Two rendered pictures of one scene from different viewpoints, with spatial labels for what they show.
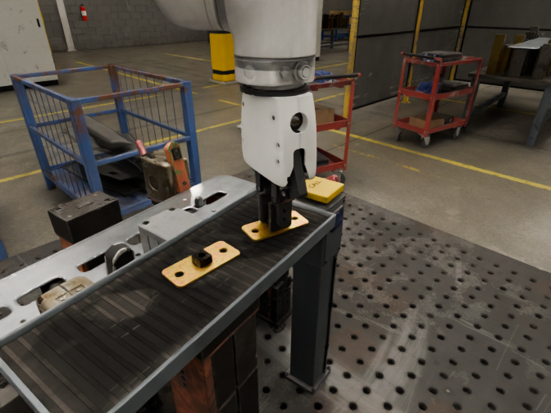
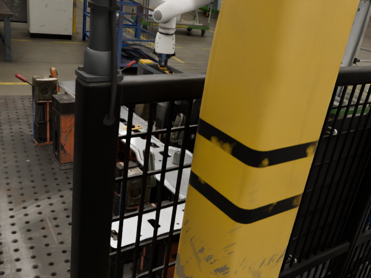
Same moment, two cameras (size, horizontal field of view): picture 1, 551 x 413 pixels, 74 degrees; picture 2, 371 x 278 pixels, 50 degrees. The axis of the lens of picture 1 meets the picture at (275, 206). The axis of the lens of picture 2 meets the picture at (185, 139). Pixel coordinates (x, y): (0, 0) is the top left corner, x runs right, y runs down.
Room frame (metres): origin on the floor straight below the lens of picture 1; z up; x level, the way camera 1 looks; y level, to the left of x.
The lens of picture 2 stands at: (-0.33, 1.92, 1.66)
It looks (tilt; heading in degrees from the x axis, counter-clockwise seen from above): 23 degrees down; 286
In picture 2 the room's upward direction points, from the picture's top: 8 degrees clockwise
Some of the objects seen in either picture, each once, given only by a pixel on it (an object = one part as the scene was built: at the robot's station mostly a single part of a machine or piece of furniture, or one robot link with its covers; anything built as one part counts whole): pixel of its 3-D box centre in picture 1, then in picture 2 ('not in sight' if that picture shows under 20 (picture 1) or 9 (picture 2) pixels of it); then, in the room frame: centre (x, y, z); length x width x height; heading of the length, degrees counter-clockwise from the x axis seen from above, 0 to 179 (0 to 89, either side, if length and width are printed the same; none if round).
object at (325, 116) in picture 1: (304, 125); not in sight; (3.12, -0.25, 0.49); 0.81 x 0.47 x 0.97; 29
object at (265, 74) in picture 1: (275, 70); (167, 30); (0.41, 0.00, 1.35); 0.09 x 0.08 x 0.03; 31
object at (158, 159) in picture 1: (171, 216); (44, 111); (0.91, 0.30, 0.88); 0.15 x 0.11 x 0.36; 55
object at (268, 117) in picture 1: (275, 127); (165, 42); (0.41, 0.00, 1.29); 0.10 x 0.07 x 0.11; 31
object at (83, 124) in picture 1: (110, 141); not in sight; (2.76, 1.29, 0.47); 1.20 x 0.80 x 0.95; 46
